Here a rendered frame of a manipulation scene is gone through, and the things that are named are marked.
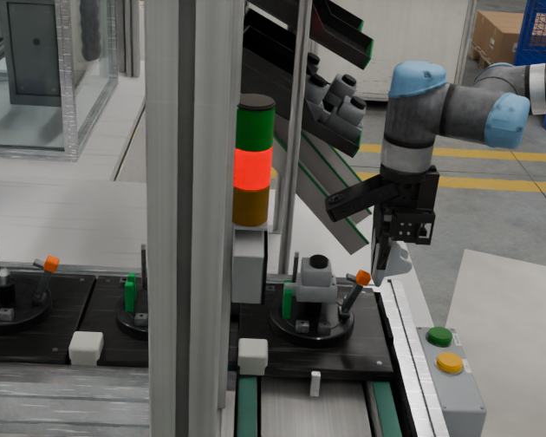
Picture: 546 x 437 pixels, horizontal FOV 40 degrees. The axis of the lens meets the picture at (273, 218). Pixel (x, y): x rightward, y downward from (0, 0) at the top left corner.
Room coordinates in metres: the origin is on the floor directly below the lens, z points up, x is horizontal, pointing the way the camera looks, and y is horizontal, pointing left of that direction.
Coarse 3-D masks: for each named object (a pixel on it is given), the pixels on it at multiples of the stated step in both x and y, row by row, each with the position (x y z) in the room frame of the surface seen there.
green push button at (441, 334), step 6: (432, 330) 1.05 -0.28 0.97; (438, 330) 1.05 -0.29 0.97; (444, 330) 1.05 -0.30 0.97; (432, 336) 1.03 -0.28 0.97; (438, 336) 1.03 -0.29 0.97; (444, 336) 1.03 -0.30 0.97; (450, 336) 1.04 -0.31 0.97; (438, 342) 1.03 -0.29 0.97; (444, 342) 1.03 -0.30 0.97; (450, 342) 1.03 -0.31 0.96
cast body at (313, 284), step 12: (312, 264) 1.04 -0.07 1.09; (324, 264) 1.04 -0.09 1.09; (300, 276) 1.06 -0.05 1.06; (312, 276) 1.03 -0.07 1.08; (324, 276) 1.03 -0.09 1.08; (288, 288) 1.04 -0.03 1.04; (300, 288) 1.03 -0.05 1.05; (312, 288) 1.03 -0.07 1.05; (324, 288) 1.03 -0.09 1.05; (336, 288) 1.03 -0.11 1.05; (300, 300) 1.03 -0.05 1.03; (312, 300) 1.03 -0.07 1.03; (324, 300) 1.03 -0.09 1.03
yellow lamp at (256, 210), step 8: (240, 192) 0.83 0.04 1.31; (248, 192) 0.83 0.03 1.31; (256, 192) 0.83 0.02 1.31; (264, 192) 0.84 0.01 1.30; (240, 200) 0.83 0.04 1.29; (248, 200) 0.83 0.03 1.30; (256, 200) 0.83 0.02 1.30; (264, 200) 0.84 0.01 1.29; (232, 208) 0.84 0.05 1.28; (240, 208) 0.83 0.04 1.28; (248, 208) 0.83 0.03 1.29; (256, 208) 0.83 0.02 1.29; (264, 208) 0.84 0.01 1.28; (232, 216) 0.84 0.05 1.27; (240, 216) 0.83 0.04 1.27; (248, 216) 0.83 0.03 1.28; (256, 216) 0.83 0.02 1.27; (264, 216) 0.84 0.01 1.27; (240, 224) 0.83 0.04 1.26; (248, 224) 0.83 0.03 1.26; (256, 224) 0.83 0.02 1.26
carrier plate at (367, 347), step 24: (240, 312) 1.07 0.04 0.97; (264, 312) 1.07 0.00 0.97; (360, 312) 1.09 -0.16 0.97; (240, 336) 1.00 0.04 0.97; (264, 336) 1.00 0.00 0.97; (360, 336) 1.02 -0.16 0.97; (384, 336) 1.03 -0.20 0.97; (288, 360) 0.95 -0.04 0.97; (312, 360) 0.95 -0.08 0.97; (336, 360) 0.95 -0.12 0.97; (360, 360) 0.96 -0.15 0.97; (384, 360) 0.96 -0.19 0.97
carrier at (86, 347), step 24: (144, 264) 1.09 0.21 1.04; (96, 288) 1.11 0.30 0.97; (120, 288) 1.11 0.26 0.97; (144, 288) 1.09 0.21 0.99; (96, 312) 1.03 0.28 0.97; (120, 312) 1.01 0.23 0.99; (144, 312) 1.02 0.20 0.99; (96, 336) 0.94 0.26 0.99; (120, 336) 0.97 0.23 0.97; (144, 336) 0.97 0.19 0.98; (72, 360) 0.91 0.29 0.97; (96, 360) 0.91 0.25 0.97; (120, 360) 0.92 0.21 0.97; (144, 360) 0.92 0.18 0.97
